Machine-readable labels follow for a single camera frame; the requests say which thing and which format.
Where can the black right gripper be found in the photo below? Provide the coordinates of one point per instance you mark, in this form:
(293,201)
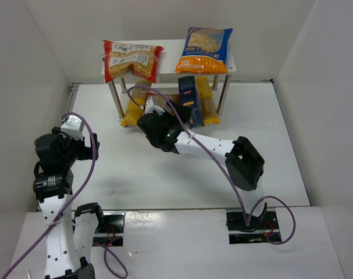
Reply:
(176,113)

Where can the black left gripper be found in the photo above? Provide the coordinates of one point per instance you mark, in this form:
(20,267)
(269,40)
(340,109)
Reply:
(89,146)

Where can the red pasta bag shelf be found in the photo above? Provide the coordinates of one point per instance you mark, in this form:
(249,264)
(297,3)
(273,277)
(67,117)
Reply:
(162,103)
(138,59)

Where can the blue Barilla rigatoni box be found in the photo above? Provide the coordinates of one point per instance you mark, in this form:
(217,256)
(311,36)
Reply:
(189,97)

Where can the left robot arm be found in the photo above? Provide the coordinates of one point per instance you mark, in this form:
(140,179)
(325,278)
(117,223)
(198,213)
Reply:
(69,240)

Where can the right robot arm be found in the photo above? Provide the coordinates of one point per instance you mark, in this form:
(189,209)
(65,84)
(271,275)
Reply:
(239,158)

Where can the white two-tier shelf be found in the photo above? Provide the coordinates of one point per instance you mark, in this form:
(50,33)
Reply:
(170,56)

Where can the red pasta bag top shelf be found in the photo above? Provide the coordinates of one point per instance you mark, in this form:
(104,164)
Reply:
(138,59)

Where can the blue orange pasta bag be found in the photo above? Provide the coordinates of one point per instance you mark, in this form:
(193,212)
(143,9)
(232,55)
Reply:
(205,51)

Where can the yellow spaghetti bag left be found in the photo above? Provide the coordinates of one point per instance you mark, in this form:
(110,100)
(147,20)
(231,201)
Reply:
(134,112)

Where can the yellow spaghetti bag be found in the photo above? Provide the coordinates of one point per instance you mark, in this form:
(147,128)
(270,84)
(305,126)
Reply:
(209,110)
(134,112)

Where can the yellow spaghetti bag right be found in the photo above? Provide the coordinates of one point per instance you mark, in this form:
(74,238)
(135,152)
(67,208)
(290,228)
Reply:
(209,110)

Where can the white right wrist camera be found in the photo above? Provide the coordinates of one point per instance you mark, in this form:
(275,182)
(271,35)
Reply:
(151,107)

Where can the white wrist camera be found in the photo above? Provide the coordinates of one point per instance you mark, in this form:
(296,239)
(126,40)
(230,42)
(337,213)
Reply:
(73,127)
(151,107)

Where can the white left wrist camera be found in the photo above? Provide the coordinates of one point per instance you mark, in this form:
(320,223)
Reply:
(73,127)

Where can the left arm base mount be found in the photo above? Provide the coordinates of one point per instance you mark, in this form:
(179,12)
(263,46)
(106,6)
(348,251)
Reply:
(98,228)

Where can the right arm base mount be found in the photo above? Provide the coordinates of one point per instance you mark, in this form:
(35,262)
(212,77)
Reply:
(260,229)

